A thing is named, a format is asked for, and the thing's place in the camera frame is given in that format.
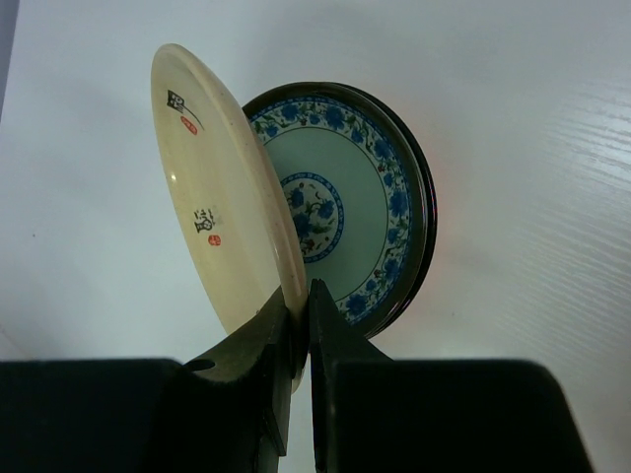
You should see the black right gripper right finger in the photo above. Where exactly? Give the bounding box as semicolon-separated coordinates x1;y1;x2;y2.
308;279;391;472

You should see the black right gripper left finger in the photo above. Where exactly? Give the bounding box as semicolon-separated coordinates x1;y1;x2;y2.
185;294;291;472

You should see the white plate with red marks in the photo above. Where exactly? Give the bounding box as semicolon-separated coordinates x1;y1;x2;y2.
151;43;308;388

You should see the blue patterned plate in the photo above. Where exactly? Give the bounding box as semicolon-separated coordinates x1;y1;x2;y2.
242;81;428;330

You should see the dark brown plate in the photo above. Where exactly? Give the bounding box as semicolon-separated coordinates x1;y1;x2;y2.
315;82;435;338

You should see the orange plate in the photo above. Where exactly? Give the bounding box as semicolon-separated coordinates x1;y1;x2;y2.
428;173;439;245

